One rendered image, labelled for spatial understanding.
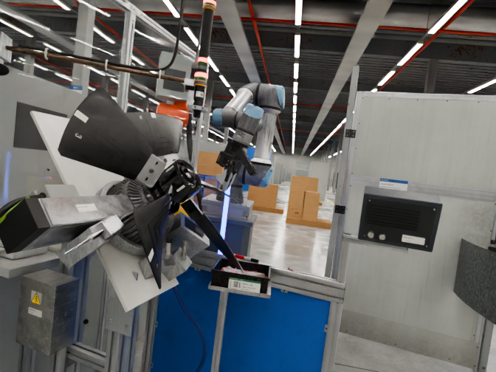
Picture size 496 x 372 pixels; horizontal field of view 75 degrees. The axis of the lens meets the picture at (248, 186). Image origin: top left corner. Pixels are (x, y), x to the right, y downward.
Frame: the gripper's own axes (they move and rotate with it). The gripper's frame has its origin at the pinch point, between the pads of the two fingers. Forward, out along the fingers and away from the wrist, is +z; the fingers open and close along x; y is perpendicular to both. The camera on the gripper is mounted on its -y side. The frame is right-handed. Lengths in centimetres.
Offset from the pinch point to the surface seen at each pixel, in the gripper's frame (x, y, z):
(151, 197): 38.8, 5.9, 4.9
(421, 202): -7, -67, -26
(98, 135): 55, 17, -8
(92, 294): -13, 52, 86
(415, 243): -10, -72, -12
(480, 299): -117, -138, 11
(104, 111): 53, 20, -14
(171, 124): 17.1, 23.5, -16.2
